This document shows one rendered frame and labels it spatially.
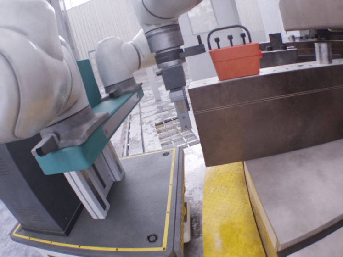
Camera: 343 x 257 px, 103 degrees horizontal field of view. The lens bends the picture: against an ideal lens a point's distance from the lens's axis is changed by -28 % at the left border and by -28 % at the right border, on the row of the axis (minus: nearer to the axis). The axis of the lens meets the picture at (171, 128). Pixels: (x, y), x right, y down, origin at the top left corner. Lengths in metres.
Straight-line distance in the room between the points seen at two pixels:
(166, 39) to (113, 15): 14.09
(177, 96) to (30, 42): 0.30
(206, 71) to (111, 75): 3.16
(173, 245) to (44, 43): 0.60
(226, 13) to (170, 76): 3.80
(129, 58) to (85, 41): 13.72
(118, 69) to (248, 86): 0.54
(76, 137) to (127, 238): 0.42
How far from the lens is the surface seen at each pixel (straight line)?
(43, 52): 0.26
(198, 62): 3.82
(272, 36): 1.95
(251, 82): 0.76
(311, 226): 0.66
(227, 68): 0.75
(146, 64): 0.95
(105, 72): 0.86
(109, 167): 0.97
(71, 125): 0.45
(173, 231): 0.66
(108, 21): 14.46
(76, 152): 0.42
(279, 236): 0.63
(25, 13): 0.28
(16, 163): 0.73
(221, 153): 0.86
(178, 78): 0.43
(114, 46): 0.87
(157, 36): 0.46
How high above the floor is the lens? 0.84
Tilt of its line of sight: 22 degrees down
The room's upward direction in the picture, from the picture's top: 16 degrees counter-clockwise
